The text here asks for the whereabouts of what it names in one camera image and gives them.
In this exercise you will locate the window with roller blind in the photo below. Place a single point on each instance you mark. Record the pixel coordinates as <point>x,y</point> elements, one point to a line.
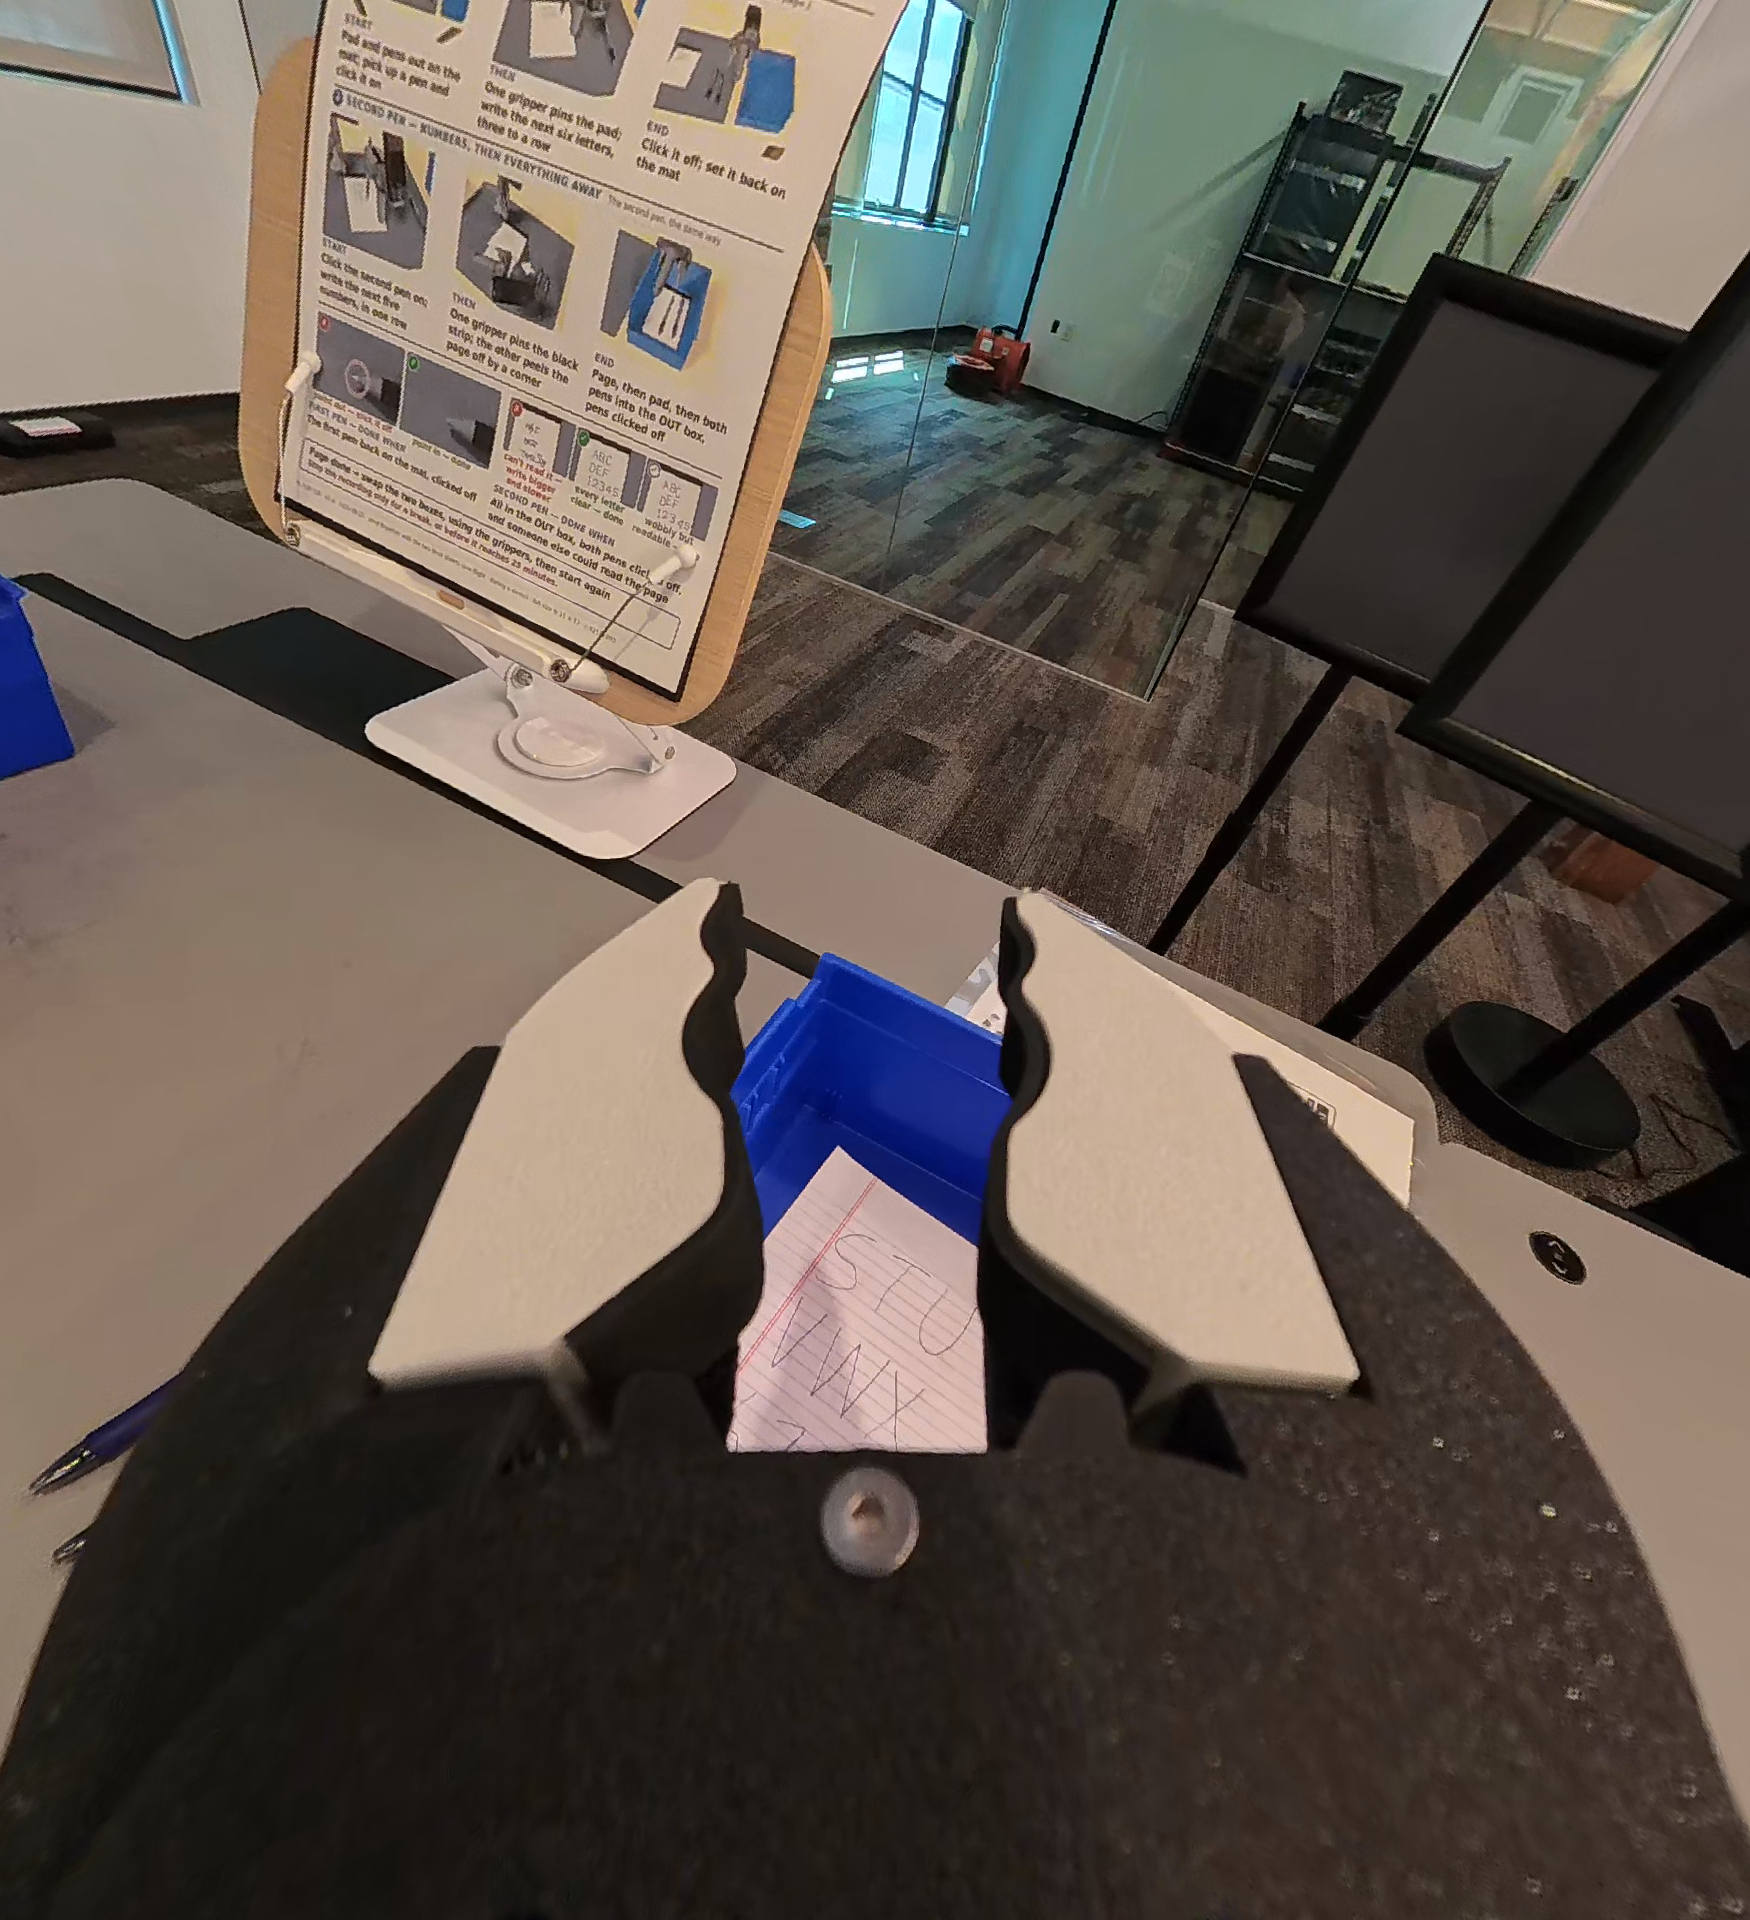
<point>35,37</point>

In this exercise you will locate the white printed paper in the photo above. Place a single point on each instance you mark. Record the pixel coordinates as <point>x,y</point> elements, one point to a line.
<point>1355,1126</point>

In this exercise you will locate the flat black floor device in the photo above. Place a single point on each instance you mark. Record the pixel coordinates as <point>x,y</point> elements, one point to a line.
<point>43,437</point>

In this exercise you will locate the distant room window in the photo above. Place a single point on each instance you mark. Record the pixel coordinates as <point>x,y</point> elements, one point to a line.
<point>912,120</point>

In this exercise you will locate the round black table grommet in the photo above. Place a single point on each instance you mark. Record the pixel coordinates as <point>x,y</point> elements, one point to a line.
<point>1559,1258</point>

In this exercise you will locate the instruction board on white stand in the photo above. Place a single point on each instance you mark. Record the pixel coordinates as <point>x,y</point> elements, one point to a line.
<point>545,301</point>

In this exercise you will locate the wooden post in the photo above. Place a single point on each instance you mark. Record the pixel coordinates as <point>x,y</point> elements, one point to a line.
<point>1609,869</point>

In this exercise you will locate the black round-base stand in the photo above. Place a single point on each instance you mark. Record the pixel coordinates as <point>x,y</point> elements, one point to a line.
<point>1535,1096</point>

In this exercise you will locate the blue pen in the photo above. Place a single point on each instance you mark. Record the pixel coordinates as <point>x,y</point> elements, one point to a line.
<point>70,1546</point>
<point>126,1433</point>

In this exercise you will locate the black shelf cabinet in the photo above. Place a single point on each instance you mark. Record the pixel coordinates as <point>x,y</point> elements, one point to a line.
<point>1266,376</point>

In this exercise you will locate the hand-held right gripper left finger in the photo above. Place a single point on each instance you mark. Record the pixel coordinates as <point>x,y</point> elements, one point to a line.
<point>575,1185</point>

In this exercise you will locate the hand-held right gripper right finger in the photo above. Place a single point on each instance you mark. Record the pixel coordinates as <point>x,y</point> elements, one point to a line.
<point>1160,1185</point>

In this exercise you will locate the red floor machine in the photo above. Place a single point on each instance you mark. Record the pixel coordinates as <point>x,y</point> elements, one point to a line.
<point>993,367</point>

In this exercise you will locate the written lined paper sheet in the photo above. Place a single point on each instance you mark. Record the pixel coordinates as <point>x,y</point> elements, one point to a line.
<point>875,1349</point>

